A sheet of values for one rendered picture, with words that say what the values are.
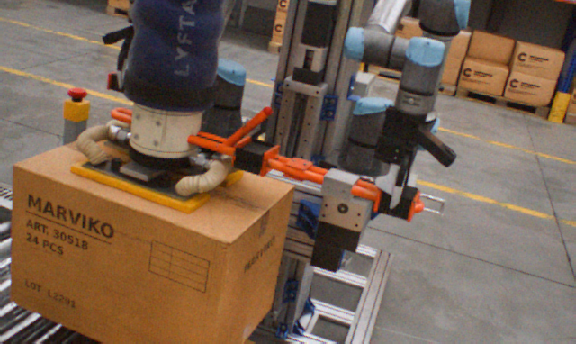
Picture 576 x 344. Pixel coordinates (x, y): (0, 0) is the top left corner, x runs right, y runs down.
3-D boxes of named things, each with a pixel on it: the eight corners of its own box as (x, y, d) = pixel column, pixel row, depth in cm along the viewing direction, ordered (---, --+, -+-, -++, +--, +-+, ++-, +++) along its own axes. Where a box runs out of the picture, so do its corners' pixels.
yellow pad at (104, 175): (68, 172, 149) (70, 153, 148) (94, 161, 158) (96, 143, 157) (189, 215, 139) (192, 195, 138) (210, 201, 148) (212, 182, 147)
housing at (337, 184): (319, 194, 139) (323, 176, 137) (328, 185, 145) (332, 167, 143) (348, 203, 137) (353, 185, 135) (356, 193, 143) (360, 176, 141)
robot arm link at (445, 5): (389, 130, 202) (425, -31, 170) (434, 141, 199) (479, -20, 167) (382, 149, 193) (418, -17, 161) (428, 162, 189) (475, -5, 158)
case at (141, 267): (9, 302, 161) (12, 164, 148) (103, 242, 197) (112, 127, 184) (207, 390, 144) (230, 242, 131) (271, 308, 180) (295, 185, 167)
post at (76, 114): (50, 327, 255) (63, 100, 221) (62, 319, 261) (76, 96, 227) (64, 332, 253) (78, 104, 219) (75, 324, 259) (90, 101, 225)
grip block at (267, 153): (229, 167, 144) (232, 144, 142) (247, 157, 152) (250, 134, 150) (261, 178, 141) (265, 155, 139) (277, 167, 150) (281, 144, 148)
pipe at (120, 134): (75, 157, 150) (76, 135, 148) (134, 133, 172) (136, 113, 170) (195, 198, 140) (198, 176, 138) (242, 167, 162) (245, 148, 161)
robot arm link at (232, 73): (229, 109, 200) (236, 68, 196) (196, 97, 205) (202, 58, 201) (248, 103, 210) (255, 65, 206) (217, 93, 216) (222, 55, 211)
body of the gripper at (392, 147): (379, 152, 139) (391, 102, 135) (417, 163, 137) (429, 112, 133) (372, 161, 132) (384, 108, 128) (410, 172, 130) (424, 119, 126)
